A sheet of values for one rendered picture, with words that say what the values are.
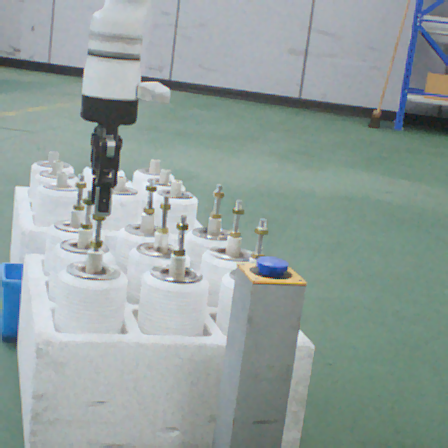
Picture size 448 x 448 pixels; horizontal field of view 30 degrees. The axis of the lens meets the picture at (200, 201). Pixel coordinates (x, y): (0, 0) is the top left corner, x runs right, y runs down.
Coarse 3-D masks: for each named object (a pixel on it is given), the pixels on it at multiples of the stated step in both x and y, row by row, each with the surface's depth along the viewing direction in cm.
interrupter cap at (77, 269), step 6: (72, 264) 115; (78, 264) 116; (84, 264) 116; (108, 264) 117; (66, 270) 113; (72, 270) 113; (78, 270) 113; (84, 270) 114; (102, 270) 115; (108, 270) 115; (114, 270) 115; (78, 276) 111; (84, 276) 110; (90, 276) 111; (96, 276) 111; (102, 276) 112; (108, 276) 112; (114, 276) 112
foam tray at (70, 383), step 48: (48, 288) 130; (48, 336) 108; (96, 336) 110; (144, 336) 112; (192, 336) 114; (48, 384) 108; (96, 384) 110; (144, 384) 111; (192, 384) 113; (48, 432) 110; (96, 432) 111; (144, 432) 113; (192, 432) 115; (288, 432) 119
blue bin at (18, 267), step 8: (8, 264) 156; (16, 264) 156; (0, 272) 152; (8, 272) 156; (16, 272) 156; (8, 280) 146; (16, 280) 146; (8, 288) 146; (16, 288) 147; (8, 296) 147; (16, 296) 147; (8, 304) 147; (16, 304) 148; (8, 312) 148; (16, 312) 148; (0, 320) 156; (8, 320) 148; (16, 320) 148; (8, 328) 149; (16, 328) 149; (8, 336) 149; (16, 336) 149
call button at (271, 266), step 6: (264, 258) 102; (270, 258) 102; (276, 258) 102; (258, 264) 100; (264, 264) 100; (270, 264) 100; (276, 264) 100; (282, 264) 100; (264, 270) 100; (270, 270) 100; (276, 270) 100; (282, 270) 100
